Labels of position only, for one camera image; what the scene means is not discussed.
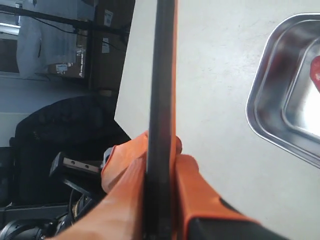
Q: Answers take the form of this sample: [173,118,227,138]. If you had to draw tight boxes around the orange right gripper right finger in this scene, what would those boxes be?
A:
[175,154,260,240]

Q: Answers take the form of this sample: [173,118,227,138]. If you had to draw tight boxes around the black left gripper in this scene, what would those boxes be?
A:
[49,130,149,198]

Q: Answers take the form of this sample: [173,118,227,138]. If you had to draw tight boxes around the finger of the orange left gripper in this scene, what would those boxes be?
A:
[175,136,182,155]

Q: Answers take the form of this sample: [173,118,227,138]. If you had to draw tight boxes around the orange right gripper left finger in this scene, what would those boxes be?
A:
[56,153,147,240]

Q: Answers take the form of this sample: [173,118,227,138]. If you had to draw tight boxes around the dark transparent lunch box lid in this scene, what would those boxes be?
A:
[144,0,177,240]

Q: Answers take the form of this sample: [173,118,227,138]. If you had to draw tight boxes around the red toy sausage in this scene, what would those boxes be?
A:
[309,55,320,92]

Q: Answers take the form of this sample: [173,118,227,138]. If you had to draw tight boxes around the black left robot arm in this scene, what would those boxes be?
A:
[0,131,182,240]

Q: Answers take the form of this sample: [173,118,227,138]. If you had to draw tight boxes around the black office chair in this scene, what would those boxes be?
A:
[9,95,129,206]

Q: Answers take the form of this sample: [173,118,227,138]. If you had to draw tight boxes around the stacked cardboard boxes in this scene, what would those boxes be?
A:
[48,0,135,92]

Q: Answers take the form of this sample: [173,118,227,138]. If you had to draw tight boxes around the steel two-compartment lunch box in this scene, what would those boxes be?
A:
[246,12,320,167]

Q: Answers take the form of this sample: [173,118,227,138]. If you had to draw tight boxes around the black metal shelf frame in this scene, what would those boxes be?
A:
[0,4,130,89]

